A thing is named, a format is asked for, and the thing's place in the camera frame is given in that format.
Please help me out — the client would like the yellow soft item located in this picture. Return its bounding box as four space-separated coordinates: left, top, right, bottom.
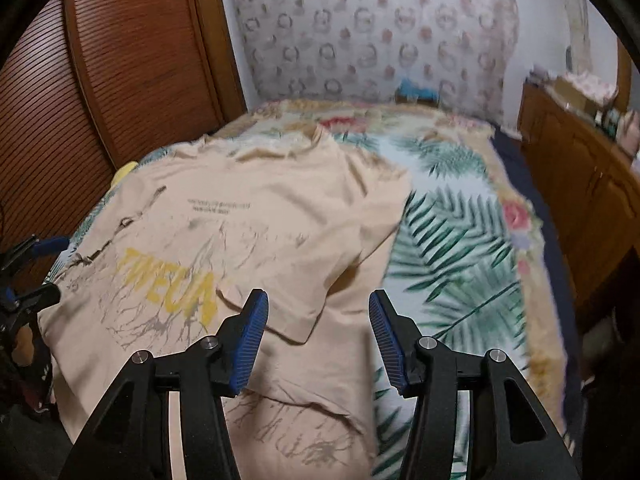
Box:
111 161 140 187

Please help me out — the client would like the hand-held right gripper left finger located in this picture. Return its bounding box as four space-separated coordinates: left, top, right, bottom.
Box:
59 288 270 480

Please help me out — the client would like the wooden louvered wardrobe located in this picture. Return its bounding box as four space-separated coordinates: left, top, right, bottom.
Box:
0 0 249 253

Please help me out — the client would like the floral patterned box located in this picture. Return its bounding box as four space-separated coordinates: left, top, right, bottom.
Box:
549 73 620 112

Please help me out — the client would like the palm leaf printed blanket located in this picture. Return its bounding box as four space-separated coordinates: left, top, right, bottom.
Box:
50 99 570 480

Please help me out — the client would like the beige printed t-shirt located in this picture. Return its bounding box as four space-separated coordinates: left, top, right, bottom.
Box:
37 125 414 466

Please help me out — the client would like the blue cloth bundle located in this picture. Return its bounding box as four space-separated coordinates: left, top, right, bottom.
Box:
395 77 442 106

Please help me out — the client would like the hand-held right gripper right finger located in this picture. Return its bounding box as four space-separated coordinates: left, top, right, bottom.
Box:
368 289 583 480

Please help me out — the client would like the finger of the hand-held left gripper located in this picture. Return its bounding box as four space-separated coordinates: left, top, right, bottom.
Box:
0 282 62 322
0 234 69 273

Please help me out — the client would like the group of small bottles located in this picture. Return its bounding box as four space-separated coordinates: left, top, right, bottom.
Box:
600 106 640 157

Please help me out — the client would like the floral patterned curtain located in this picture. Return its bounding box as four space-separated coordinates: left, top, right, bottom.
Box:
216 0 521 117

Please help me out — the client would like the wooden sideboard cabinet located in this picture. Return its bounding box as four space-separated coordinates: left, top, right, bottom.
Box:
517 82 640 313

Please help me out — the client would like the pale wall hanging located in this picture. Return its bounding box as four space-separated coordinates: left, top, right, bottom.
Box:
565 0 597 72

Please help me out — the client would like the colourful floral fabric pile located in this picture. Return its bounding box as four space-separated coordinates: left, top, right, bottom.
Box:
492 127 587 441

